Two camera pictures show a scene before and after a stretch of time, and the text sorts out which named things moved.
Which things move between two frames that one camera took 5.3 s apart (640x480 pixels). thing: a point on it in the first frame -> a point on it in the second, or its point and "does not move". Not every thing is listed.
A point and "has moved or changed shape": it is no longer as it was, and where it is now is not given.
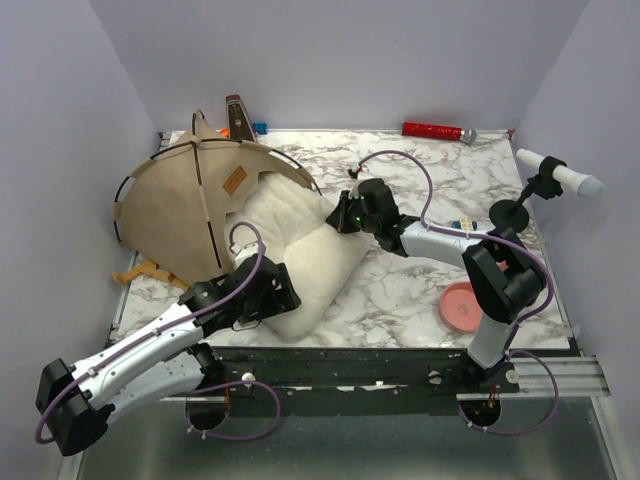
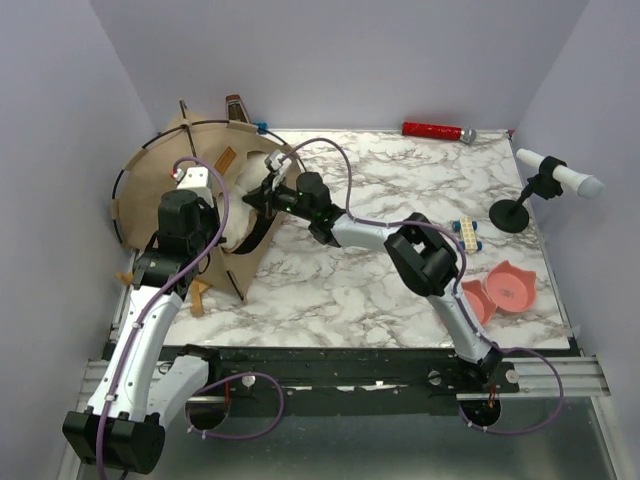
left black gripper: [282, 300] -> [209, 210]
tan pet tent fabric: [173, 209] has moved or changed shape
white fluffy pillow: [283, 218] -> [241, 215]
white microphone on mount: [554, 176] does not move
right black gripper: [340, 216] -> [262, 200]
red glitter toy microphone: [435, 130] does not move
